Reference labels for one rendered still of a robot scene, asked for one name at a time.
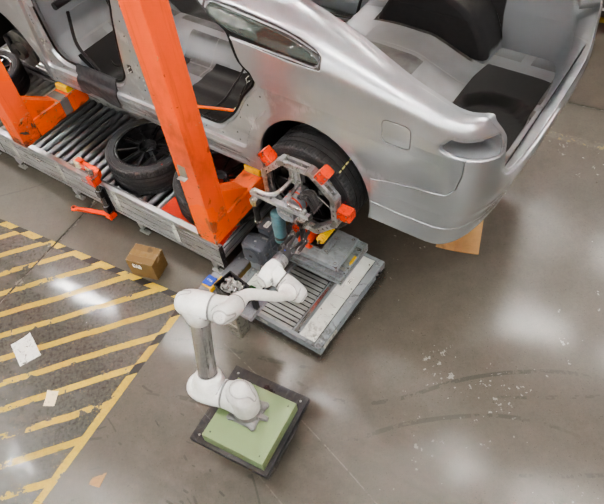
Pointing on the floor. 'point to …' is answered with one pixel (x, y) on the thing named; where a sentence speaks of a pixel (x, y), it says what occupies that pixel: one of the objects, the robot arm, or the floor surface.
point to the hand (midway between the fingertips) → (303, 233)
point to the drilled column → (239, 327)
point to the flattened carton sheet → (466, 242)
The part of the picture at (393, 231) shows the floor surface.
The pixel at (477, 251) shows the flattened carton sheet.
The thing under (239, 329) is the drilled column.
